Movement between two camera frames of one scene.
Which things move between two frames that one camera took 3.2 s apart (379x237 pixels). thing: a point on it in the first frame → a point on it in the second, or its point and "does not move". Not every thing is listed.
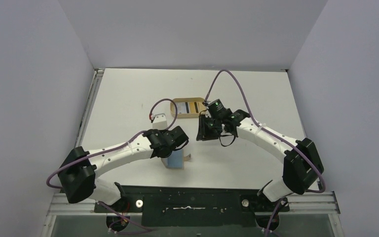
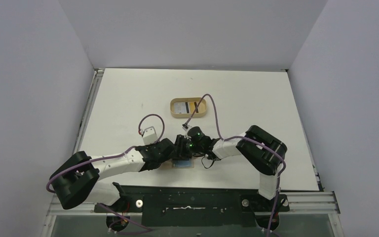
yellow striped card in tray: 194,107 does not move
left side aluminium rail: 95,81 does not move
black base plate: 197,206 does not move
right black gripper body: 203,128 → 189,151
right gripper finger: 208,128 → 182,149
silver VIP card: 181,107 does not move
